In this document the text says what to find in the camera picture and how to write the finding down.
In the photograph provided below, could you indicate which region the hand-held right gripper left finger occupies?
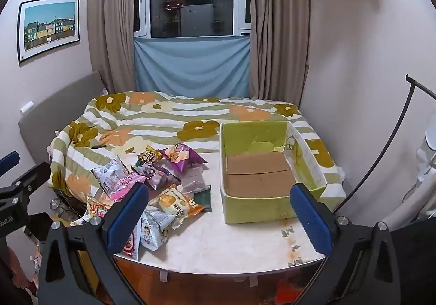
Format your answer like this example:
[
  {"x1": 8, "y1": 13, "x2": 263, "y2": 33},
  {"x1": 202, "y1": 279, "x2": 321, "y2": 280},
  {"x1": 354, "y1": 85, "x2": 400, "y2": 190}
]
[{"x1": 37, "y1": 182, "x2": 150, "y2": 305}]

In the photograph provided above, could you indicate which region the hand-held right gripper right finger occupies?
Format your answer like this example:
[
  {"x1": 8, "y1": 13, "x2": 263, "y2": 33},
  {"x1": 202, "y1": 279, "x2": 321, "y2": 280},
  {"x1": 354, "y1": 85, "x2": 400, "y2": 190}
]
[{"x1": 289, "y1": 183, "x2": 401, "y2": 305}]

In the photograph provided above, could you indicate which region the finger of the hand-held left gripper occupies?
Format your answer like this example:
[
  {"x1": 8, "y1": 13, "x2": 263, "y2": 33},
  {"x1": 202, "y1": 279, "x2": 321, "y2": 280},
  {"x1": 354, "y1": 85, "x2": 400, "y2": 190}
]
[
  {"x1": 0, "y1": 151, "x2": 20, "y2": 177},
  {"x1": 12, "y1": 162, "x2": 52, "y2": 197}
]

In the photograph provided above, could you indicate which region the silver grey snack packet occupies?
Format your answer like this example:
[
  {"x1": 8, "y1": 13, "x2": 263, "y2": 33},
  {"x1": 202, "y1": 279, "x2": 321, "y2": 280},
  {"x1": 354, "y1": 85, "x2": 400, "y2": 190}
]
[{"x1": 91, "y1": 156, "x2": 129, "y2": 198}]

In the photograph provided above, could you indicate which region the white and brown snack bag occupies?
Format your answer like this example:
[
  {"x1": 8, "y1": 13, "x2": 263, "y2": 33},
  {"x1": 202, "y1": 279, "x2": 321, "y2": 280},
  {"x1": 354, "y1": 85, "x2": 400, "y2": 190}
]
[{"x1": 131, "y1": 162, "x2": 178, "y2": 191}]

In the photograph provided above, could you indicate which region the yellow-green cardboard box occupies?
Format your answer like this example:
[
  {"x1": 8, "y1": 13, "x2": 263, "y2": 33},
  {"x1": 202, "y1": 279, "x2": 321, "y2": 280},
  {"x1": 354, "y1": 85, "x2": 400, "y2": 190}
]
[{"x1": 219, "y1": 120, "x2": 330, "y2": 225}]

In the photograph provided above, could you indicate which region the pink snack packet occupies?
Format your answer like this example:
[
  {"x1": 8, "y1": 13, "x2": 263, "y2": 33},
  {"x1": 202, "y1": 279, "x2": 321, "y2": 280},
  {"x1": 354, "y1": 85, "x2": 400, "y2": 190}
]
[{"x1": 108, "y1": 174, "x2": 147, "y2": 202}]

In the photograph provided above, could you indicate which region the silver blue snack packet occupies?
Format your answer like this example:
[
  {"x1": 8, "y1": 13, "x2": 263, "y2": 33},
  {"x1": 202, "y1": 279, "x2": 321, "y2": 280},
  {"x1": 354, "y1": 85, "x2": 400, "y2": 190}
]
[{"x1": 140, "y1": 205, "x2": 176, "y2": 252}]

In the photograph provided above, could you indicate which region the red white snack packet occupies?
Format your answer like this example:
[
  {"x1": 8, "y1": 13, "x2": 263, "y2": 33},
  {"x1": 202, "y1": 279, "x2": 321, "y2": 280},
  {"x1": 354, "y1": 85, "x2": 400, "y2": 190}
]
[{"x1": 121, "y1": 223, "x2": 142, "y2": 261}]

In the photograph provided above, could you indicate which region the orange red snack packet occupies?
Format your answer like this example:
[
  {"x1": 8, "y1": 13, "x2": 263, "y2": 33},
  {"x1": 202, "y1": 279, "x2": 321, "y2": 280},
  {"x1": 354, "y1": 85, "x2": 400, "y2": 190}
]
[{"x1": 86, "y1": 194, "x2": 113, "y2": 219}]

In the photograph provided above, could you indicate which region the cream orange snack packet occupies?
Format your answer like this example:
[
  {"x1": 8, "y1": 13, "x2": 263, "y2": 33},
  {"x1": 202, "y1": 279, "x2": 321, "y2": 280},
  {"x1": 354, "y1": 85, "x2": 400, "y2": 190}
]
[{"x1": 150, "y1": 186, "x2": 205, "y2": 229}]

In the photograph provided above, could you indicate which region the gold chocolate snack packet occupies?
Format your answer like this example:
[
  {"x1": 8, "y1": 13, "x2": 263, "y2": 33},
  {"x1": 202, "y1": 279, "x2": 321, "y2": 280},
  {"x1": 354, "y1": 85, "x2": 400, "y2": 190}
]
[{"x1": 137, "y1": 146, "x2": 164, "y2": 167}]

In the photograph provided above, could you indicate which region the grey headboard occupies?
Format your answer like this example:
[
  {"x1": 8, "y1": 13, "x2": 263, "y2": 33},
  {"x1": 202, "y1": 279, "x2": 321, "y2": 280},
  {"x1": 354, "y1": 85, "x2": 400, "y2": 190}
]
[{"x1": 18, "y1": 71, "x2": 106, "y2": 169}]

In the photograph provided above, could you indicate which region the clear white snack packet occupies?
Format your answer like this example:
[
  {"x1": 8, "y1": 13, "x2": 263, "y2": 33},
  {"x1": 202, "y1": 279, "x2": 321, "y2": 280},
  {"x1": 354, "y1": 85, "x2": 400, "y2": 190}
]
[{"x1": 180, "y1": 166, "x2": 211, "y2": 193}]

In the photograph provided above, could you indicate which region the dark green snack packet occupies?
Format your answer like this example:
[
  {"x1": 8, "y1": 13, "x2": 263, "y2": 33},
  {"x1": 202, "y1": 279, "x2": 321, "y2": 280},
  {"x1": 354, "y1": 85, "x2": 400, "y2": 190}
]
[{"x1": 194, "y1": 187, "x2": 212, "y2": 213}]

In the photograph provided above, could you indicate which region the purple chips snack packet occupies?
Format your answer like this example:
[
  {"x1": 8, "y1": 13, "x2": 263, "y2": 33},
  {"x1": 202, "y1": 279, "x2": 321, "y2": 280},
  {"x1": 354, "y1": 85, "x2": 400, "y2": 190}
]
[{"x1": 159, "y1": 142, "x2": 208, "y2": 173}]

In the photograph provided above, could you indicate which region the floral striped blanket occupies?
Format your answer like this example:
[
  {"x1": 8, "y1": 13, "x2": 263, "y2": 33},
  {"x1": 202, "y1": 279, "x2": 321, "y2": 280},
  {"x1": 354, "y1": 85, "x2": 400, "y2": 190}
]
[{"x1": 48, "y1": 90, "x2": 346, "y2": 210}]

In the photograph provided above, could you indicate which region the blue cloth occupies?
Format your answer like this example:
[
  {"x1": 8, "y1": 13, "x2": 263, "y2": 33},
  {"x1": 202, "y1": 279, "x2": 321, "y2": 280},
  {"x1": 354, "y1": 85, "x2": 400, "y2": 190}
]
[{"x1": 133, "y1": 35, "x2": 251, "y2": 99}]

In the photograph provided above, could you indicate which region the black curved pole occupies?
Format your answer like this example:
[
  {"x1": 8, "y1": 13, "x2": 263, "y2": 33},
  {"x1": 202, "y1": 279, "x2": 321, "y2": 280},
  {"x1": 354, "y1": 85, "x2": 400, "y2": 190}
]
[{"x1": 332, "y1": 74, "x2": 436, "y2": 214}]

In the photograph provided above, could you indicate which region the beige curtain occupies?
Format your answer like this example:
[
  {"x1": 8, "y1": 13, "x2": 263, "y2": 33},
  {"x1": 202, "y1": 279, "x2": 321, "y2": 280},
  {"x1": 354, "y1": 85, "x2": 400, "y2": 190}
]
[
  {"x1": 87, "y1": 0, "x2": 142, "y2": 94},
  {"x1": 249, "y1": 0, "x2": 310, "y2": 108}
]

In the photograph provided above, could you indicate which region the framed wall poster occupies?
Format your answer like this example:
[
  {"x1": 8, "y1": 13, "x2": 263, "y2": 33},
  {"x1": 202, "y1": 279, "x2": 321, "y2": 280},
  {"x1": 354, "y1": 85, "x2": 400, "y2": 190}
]
[{"x1": 18, "y1": 0, "x2": 81, "y2": 64}]

